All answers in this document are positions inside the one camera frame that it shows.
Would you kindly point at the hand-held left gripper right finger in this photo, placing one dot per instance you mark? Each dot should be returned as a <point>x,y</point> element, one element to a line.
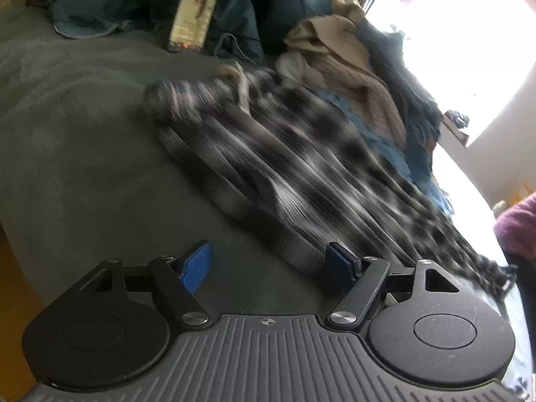
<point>339,266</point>

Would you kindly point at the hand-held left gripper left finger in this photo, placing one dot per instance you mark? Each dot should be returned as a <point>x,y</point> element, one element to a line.
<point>194,266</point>

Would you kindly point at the white garment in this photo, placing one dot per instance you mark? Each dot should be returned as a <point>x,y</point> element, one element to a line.
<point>291,69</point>

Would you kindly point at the black white plaid shirt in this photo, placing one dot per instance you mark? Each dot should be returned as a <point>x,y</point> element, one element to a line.
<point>293,167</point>

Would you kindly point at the tan houndstooth knit sweater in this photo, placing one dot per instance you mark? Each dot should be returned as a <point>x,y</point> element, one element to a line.
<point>368,92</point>

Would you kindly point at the beige garment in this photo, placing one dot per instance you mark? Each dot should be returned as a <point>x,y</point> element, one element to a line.
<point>326,33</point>

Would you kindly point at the smartphone with lit screen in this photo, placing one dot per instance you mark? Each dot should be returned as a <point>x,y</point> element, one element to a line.
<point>194,12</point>

